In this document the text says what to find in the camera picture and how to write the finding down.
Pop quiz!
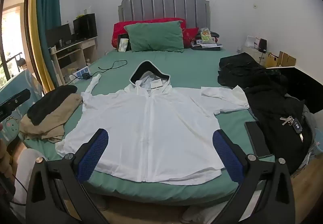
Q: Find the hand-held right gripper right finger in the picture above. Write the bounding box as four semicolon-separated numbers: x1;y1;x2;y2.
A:
212;129;296;224

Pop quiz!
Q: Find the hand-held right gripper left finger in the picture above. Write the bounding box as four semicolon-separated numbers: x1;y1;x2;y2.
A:
25;128;109;224

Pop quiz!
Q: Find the white hooded jacket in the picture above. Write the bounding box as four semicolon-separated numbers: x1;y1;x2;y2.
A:
55;61;250;186

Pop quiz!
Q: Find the person's left forearm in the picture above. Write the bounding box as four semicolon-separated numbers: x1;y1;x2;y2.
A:
0;137;13;179

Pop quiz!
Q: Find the black clothes pile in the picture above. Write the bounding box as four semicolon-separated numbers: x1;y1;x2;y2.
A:
217;52;313;174

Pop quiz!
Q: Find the black folded garment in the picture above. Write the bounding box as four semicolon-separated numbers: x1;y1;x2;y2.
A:
27;85;78;125

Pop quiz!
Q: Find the grey slipper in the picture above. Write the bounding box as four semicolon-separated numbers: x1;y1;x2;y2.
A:
94;192;109;211

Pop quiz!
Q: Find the white slipper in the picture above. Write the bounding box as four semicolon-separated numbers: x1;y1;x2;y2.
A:
180;203;228;224

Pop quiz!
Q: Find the black car key fob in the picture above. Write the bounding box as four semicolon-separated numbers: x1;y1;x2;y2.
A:
291;118;305;143

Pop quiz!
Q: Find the yellow curtain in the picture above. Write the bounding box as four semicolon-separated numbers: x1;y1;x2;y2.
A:
27;0;55;90

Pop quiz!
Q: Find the black monitor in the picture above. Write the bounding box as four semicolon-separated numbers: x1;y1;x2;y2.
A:
45;24;72;48

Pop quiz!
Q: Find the light wooden desk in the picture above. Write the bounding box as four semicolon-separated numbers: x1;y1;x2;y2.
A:
49;37;98;85

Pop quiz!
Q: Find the teal curtain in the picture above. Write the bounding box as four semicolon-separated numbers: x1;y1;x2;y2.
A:
37;0;62;88

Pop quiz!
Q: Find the black table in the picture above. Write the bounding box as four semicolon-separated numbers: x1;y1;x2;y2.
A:
266;66;323;114

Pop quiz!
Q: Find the cardboard box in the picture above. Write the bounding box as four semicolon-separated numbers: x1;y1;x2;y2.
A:
264;51;297;68

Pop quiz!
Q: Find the small black framed tablet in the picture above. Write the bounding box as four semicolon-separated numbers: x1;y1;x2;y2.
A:
117;33;131;52

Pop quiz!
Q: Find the stack of books and papers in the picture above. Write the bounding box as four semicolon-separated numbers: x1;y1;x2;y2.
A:
190;38;222;51

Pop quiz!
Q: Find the green yellow snack bag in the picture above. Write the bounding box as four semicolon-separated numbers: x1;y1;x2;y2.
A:
200;27;212;43

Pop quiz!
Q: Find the red pillow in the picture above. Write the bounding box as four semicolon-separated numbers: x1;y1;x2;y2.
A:
183;27;200;48
111;18;187;49

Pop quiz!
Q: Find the green pillow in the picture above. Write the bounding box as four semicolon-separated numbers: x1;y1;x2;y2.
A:
124;20;186;53

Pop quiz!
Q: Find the grey padded headboard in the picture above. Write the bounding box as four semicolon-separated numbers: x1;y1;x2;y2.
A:
118;0;210;28

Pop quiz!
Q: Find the brown window frame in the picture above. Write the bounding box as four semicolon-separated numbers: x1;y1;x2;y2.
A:
0;0;38;83

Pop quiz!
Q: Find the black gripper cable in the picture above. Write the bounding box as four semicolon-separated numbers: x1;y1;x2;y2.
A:
9;173;29;206

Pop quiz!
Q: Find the thin black cable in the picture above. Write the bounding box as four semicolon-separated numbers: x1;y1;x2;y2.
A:
91;60;128;76

